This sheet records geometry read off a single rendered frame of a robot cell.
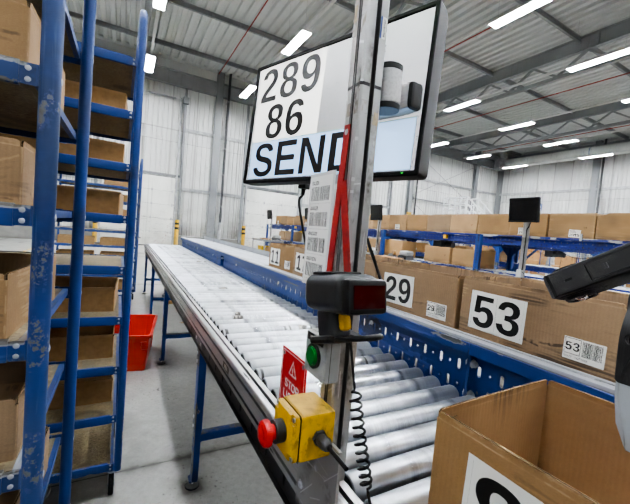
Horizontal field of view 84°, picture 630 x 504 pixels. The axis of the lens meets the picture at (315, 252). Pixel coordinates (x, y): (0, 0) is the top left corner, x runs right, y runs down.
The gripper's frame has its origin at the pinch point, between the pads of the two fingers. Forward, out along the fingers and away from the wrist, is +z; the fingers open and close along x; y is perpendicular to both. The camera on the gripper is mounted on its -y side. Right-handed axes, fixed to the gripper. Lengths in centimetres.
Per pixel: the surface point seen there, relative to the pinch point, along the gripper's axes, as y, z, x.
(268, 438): -32.4, 17.0, -18.4
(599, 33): -551, -810, 1105
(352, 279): -22.4, -7.7, -16.1
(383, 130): -40, -34, -3
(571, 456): -15.4, 15.6, 28.7
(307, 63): -61, -52, -11
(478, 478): -12.5, 12.5, -0.6
